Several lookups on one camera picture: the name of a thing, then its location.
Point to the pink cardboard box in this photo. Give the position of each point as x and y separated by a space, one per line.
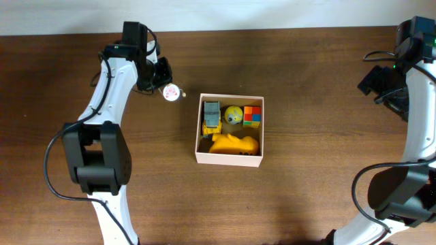
203 144

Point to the orange rubber dinosaur toy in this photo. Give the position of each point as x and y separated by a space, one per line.
230 144

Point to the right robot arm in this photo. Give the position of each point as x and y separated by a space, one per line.
393 197

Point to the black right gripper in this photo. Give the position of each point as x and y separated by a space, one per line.
372 80

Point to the wooden pig rattle drum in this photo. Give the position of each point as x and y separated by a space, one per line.
172 92

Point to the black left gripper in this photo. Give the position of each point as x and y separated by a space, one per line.
167 77

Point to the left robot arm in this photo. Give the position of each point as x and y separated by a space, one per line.
97 154

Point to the yellow grey toy ball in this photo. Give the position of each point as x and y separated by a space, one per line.
233 115

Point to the yellow grey toy truck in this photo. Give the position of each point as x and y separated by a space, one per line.
211 119

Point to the colourful puzzle cube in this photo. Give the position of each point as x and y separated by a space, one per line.
252 116

